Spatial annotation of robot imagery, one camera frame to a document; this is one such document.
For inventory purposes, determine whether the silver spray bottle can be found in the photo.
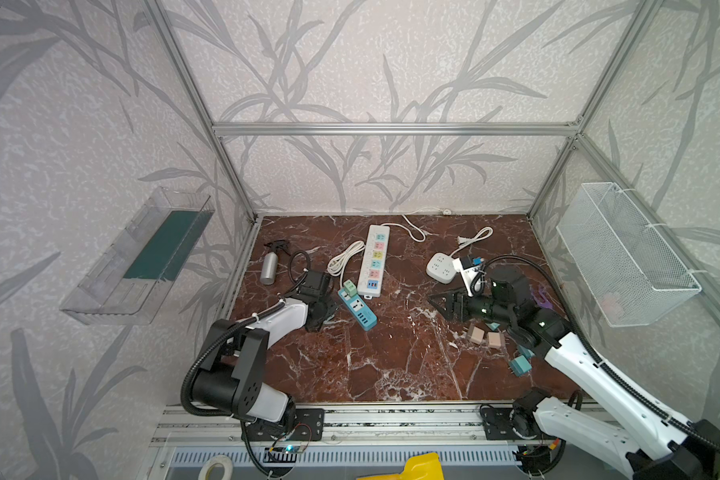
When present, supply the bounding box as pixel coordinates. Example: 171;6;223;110
260;239;290;286

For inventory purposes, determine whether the long white power strip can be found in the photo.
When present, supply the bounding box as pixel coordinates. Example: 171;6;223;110
357;225;390;299

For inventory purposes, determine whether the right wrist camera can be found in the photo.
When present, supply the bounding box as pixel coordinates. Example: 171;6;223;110
453;256;485;297

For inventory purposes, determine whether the green plug adapter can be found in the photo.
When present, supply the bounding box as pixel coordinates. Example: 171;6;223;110
343;280;358;297

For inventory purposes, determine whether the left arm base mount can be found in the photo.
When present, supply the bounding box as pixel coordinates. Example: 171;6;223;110
245;407;326;442

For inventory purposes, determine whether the white wire basket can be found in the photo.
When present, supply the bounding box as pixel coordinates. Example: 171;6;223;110
557;182;702;328

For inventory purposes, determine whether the beige plug adapter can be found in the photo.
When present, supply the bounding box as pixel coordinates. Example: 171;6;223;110
486;332;504;349
468;325;486;345

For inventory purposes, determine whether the white tape roll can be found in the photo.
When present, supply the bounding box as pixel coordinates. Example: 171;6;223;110
197;455;234;480

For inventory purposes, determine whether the purple pink toy fork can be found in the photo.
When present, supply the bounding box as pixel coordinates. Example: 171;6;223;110
531;285;555;309

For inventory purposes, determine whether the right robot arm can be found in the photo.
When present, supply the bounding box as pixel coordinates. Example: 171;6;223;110
428;265;720;479

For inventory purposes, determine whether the yellow plastic object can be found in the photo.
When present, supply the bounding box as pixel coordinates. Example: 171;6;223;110
359;453;445;480

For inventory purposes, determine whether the clear plastic wall tray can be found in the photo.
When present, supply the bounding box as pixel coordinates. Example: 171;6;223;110
60;187;215;326

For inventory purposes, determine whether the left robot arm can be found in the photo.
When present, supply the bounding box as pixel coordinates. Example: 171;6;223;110
180;270;338;431

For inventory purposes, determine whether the square white power socket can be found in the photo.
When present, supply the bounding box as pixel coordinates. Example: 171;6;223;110
426;252;459;284

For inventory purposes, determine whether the teal plug adapter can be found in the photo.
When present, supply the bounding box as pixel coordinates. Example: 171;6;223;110
509;356;532;377

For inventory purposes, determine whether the teal power strip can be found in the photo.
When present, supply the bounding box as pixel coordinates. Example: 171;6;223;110
338;287;378;331

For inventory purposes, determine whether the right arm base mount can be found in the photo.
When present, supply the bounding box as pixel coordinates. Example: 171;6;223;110
478;404;536;440

